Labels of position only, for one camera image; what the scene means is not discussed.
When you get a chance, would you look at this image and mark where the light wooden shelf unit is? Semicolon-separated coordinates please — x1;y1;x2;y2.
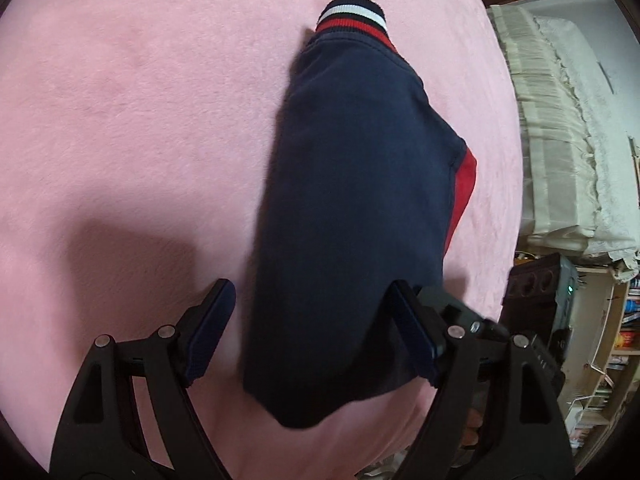
552;265;640;463

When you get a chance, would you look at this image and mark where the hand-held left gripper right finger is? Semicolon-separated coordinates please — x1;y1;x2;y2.
389;280;576;480

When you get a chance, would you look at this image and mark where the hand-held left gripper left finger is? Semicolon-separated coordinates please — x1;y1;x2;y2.
49;278;237;480

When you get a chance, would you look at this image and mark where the pink fleece blanket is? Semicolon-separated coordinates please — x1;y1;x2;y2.
0;0;526;480

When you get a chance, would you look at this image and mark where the person's right hand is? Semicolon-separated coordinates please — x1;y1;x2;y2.
464;407;485;450

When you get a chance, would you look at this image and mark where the red and navy varsity jacket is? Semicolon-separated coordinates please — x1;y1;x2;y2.
242;0;478;431

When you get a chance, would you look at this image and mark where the cream ruffled bed cover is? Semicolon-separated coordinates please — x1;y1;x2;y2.
486;4;640;273

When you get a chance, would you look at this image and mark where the black speaker box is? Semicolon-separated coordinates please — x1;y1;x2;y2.
501;252;582;363

